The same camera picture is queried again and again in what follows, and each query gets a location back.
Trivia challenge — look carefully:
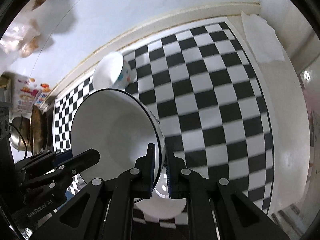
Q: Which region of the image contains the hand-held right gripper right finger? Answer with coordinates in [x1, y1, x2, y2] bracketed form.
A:
[166, 152, 290, 240]

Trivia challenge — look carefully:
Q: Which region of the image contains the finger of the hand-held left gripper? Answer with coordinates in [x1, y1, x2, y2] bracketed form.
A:
[15, 150, 73, 178]
[25, 149, 101, 198]

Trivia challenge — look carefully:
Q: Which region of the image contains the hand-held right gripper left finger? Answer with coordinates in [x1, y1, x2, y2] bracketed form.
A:
[32, 143, 155, 240]

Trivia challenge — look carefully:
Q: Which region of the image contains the plain white bowl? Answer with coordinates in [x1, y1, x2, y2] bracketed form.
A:
[132, 165, 187, 222]

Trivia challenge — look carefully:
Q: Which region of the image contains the dark rimmed white bowl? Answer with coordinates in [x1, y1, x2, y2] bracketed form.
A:
[71, 88, 166, 188]

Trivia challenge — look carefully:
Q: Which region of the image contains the dark steel wok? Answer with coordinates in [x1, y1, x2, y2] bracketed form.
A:
[29, 104, 49, 154]

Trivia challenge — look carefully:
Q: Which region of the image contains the stainless steel steamer pot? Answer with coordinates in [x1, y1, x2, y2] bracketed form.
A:
[9, 116, 32, 153]

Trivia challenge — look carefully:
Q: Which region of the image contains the colourful food packet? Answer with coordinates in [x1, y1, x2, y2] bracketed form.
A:
[14, 79, 52, 113]

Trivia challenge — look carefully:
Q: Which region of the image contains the black white checkered mat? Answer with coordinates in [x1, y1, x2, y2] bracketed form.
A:
[54, 21, 273, 230]

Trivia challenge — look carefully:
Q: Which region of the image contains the floral print white bowl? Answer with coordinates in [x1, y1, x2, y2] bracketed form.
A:
[93, 52, 132, 92]

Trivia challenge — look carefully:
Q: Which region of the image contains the clear plastic bag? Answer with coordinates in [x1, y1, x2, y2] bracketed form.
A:
[0, 0, 60, 58]

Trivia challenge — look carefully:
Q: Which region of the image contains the white paper towel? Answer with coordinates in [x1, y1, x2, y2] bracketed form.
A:
[240, 10, 285, 64]

